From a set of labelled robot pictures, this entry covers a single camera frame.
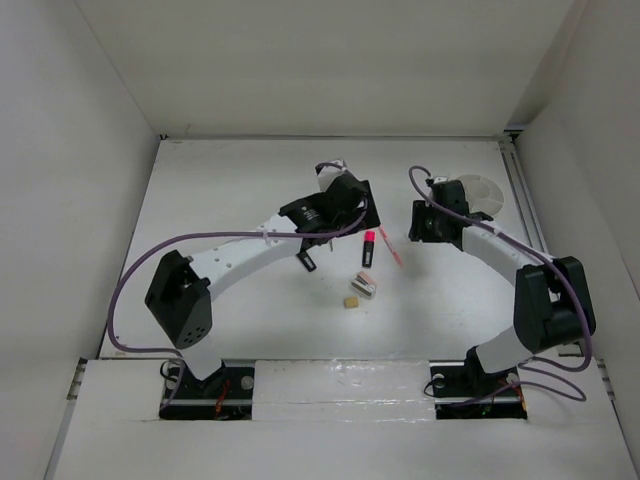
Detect thin pink highlighter pen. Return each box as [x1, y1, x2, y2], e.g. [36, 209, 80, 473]
[378, 226, 404, 268]

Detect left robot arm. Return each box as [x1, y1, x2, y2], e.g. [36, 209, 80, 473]
[145, 171, 380, 397]

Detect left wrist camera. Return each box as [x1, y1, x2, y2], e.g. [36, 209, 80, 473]
[314, 158, 348, 176]

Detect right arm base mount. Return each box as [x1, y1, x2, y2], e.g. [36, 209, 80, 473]
[423, 352, 528, 420]

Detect pink eraser in sleeve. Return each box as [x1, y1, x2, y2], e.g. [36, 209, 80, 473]
[350, 271, 377, 299]

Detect blue black thick highlighter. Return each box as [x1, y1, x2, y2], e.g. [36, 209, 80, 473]
[296, 251, 317, 272]

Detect white round compartment container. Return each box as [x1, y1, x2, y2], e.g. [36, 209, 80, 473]
[456, 174, 505, 217]

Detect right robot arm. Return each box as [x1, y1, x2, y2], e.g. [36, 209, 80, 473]
[409, 177, 596, 394]

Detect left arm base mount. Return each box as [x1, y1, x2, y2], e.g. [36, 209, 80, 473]
[159, 360, 255, 421]

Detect small tan eraser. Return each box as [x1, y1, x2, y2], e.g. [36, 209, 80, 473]
[344, 296, 359, 309]

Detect pink black thick highlighter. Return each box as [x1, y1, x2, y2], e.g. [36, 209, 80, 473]
[361, 230, 376, 268]

